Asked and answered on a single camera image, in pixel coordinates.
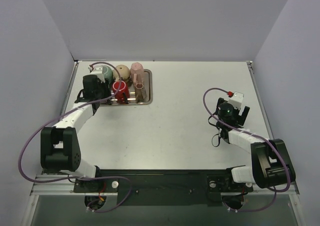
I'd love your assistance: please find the red mug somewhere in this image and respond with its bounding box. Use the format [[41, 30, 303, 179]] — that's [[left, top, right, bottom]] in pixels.
[[112, 80, 130, 104]]

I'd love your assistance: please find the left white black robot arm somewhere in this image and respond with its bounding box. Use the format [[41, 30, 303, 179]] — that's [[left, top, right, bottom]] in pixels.
[[40, 74, 111, 192]]

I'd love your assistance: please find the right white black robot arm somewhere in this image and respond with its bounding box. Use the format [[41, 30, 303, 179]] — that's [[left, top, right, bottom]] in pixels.
[[213, 97, 296, 191]]

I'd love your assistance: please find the green mug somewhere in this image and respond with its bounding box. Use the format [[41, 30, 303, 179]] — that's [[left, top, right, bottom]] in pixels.
[[102, 65, 113, 84]]

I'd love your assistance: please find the beige mug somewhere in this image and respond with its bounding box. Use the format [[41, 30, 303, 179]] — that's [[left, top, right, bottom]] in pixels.
[[113, 64, 131, 82]]

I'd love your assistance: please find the brown patterned mug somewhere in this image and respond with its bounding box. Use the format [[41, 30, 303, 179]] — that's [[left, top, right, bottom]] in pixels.
[[134, 83, 147, 103]]

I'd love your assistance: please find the pink mug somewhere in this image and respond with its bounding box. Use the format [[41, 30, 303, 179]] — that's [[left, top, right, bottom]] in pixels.
[[130, 62, 144, 85]]

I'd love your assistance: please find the steel tray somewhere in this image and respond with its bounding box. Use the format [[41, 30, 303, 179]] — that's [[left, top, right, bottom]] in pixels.
[[102, 69, 153, 106]]

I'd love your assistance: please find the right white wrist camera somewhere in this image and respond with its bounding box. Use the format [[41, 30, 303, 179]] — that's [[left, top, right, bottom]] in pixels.
[[227, 91, 244, 110]]

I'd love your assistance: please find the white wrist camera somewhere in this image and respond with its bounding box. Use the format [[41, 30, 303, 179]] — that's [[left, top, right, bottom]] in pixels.
[[88, 64, 105, 83], [227, 91, 244, 110]]

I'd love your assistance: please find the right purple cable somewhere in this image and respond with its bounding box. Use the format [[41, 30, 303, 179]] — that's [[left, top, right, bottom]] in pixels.
[[202, 87, 292, 213]]

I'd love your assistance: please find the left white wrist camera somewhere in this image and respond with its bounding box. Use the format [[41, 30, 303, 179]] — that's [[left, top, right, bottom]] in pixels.
[[88, 64, 105, 83]]

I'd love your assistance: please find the aluminium rail frame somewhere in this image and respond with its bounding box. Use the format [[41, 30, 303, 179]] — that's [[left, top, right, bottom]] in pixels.
[[30, 174, 300, 196]]

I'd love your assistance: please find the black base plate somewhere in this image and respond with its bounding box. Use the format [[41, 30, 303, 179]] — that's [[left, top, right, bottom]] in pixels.
[[73, 169, 253, 206]]

